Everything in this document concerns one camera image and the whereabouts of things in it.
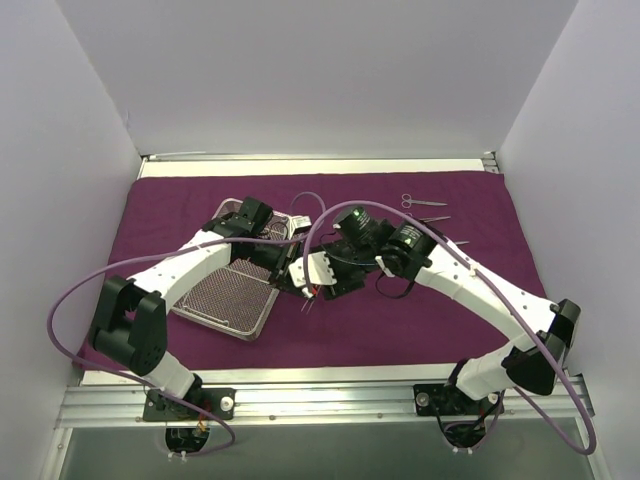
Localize right side aluminium rail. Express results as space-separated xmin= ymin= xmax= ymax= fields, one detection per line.
xmin=481 ymin=151 xmax=501 ymax=174

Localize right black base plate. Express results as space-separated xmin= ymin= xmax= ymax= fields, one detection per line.
xmin=413 ymin=383 xmax=504 ymax=417

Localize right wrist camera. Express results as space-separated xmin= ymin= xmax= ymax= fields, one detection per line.
xmin=288 ymin=252 xmax=337 ymax=299

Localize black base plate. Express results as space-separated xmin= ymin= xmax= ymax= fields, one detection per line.
xmin=413 ymin=383 xmax=504 ymax=417
xmin=142 ymin=387 xmax=236 ymax=422

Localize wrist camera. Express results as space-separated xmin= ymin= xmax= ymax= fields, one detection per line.
xmin=288 ymin=252 xmax=337 ymax=299
xmin=289 ymin=215 xmax=312 ymax=236

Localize aluminium rail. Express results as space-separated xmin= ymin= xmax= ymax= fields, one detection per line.
xmin=54 ymin=374 xmax=596 ymax=427
xmin=481 ymin=151 xmax=501 ymax=174

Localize purple cloth wrap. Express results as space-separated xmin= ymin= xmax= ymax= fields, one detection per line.
xmin=109 ymin=172 xmax=544 ymax=370

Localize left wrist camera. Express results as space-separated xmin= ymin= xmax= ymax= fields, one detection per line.
xmin=289 ymin=215 xmax=312 ymax=236

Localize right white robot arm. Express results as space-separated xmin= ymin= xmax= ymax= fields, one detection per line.
xmin=327 ymin=212 xmax=581 ymax=413

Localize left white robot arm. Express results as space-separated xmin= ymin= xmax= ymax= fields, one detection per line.
xmin=88 ymin=204 xmax=296 ymax=419

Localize steel surgical scissors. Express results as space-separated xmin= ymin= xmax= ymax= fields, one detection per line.
xmin=401 ymin=193 xmax=446 ymax=209

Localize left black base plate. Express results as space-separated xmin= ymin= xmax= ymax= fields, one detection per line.
xmin=142 ymin=387 xmax=236 ymax=422

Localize front aluminium rail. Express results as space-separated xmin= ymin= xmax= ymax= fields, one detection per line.
xmin=54 ymin=374 xmax=596 ymax=427

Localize metal mesh tray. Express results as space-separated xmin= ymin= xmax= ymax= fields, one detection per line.
xmin=172 ymin=197 xmax=291 ymax=342

